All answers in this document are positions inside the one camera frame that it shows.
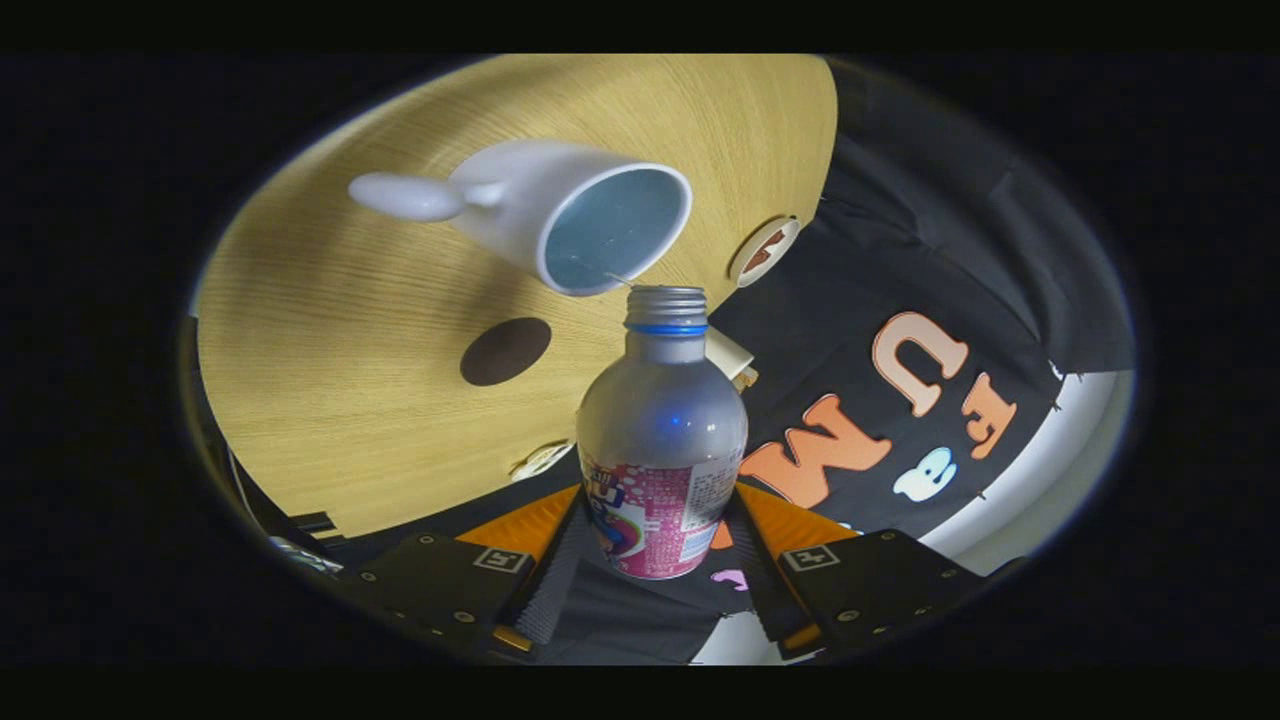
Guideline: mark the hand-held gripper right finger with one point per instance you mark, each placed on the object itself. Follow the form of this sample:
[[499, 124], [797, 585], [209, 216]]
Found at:
[[760, 585]]

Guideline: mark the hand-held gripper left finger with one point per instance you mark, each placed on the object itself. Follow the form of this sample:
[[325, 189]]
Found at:
[[545, 600]]

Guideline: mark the silver juice bottle red label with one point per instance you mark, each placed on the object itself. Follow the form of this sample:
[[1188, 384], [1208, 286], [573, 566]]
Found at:
[[660, 430]]

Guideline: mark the round brown coaster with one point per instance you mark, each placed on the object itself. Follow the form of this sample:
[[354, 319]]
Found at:
[[505, 352]]

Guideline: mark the white cup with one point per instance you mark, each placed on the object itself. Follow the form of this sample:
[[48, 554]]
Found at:
[[500, 205]]

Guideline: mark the white divided tray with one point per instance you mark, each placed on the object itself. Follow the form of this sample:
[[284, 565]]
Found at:
[[540, 460]]

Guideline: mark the white toaster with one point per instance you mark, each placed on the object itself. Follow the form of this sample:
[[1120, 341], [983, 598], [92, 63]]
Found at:
[[730, 358]]

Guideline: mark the wooden table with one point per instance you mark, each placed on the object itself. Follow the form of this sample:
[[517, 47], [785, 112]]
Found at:
[[350, 430]]

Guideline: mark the white round plate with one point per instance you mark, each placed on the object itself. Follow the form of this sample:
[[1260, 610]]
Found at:
[[740, 272]]

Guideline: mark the brown pastry piece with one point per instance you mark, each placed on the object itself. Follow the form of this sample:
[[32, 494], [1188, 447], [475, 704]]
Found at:
[[775, 242], [755, 263]]

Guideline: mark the black backdrop cloth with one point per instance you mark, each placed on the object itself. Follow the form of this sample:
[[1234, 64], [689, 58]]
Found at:
[[900, 250]]

